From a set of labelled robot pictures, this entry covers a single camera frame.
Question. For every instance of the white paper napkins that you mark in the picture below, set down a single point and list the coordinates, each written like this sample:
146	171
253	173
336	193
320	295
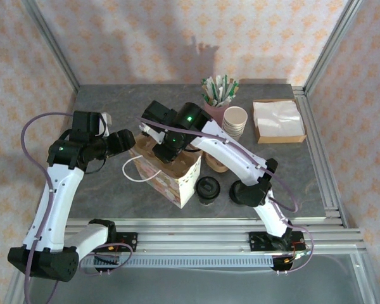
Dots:
278	117

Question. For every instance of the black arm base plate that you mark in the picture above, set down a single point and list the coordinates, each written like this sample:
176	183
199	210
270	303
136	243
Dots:
128	242
258	242

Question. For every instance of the beige paper cup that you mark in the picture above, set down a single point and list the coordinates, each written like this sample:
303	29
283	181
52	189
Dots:
233	132
232	135
233	138
233	129

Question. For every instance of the pink stick holder cup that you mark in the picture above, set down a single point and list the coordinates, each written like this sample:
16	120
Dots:
217	111

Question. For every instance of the aluminium side rail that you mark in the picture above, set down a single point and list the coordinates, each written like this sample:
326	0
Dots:
316	142

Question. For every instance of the long aluminium base rail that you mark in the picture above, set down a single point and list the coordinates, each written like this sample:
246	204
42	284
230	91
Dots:
193	237

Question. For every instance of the aluminium frame leg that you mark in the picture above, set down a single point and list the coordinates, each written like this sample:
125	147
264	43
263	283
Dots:
364	278

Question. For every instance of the stack of white paper cups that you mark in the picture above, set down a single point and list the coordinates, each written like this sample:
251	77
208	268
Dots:
236	115

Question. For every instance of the patterned paper gift bag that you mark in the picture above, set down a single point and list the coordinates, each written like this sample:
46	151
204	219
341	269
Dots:
190	183

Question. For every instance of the brown paper sugar stick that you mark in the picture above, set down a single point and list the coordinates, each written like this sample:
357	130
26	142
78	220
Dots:
206	97

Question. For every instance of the brown cardboard napkin box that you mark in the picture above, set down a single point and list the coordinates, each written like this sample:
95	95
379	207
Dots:
282	140

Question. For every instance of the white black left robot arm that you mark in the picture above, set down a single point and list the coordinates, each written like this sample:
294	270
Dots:
57	196

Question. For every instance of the aluminium frame post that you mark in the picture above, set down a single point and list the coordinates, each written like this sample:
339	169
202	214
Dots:
332	47
54	47

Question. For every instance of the brown cardboard cup carrier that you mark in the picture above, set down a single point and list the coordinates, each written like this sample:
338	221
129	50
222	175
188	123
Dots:
217	166
180	164

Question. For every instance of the black plastic cup lid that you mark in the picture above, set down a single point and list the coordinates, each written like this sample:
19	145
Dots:
208	187
236	193

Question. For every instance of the white green sugar stick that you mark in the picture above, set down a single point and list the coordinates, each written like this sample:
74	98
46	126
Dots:
207	88
231	89
223	86
216	87

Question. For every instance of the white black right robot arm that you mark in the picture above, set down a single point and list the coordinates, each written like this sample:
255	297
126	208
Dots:
228	155

